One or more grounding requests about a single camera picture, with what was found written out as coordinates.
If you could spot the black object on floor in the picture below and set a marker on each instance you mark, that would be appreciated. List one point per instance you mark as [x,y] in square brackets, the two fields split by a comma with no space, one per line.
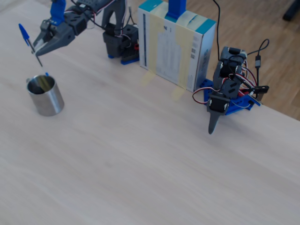
[293,11]

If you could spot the yellow masking tape strip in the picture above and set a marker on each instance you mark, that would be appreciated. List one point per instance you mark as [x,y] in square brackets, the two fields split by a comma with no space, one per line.
[154,47]
[181,70]

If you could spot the blue follower arm base plate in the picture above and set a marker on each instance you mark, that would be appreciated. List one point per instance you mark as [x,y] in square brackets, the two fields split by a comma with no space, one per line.
[127,62]

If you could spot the grey leader gripper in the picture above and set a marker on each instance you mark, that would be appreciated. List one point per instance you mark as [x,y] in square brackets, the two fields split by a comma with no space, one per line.
[217,104]

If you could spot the blue camera mount bracket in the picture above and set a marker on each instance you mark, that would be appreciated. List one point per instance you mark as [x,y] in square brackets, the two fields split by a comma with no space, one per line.
[58,11]

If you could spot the blue leader arm base plate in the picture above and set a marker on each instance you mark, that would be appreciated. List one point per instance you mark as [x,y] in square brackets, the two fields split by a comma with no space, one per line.
[239,103]

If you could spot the blue ballpoint pen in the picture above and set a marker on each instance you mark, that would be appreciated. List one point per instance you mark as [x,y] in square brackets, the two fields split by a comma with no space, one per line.
[23,31]

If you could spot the blue upright post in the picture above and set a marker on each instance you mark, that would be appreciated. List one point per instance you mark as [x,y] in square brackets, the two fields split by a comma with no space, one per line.
[175,7]

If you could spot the dark grey follower gripper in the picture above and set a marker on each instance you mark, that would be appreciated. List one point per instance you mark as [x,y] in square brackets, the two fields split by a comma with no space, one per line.
[61,38]

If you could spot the yellow and black marker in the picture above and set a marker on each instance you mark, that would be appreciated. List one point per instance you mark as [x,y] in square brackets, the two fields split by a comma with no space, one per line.
[37,89]

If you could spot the small red connector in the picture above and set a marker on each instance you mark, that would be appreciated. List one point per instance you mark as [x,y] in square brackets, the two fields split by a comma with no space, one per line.
[135,47]

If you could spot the dark grey follower robot arm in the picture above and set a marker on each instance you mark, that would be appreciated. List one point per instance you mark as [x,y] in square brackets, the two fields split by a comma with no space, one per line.
[114,44]

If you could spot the silver metal cup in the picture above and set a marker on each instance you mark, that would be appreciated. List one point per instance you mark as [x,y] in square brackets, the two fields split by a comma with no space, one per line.
[49,100]

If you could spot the white and teal cardboard box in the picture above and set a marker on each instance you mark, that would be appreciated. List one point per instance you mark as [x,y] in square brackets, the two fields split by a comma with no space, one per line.
[168,54]

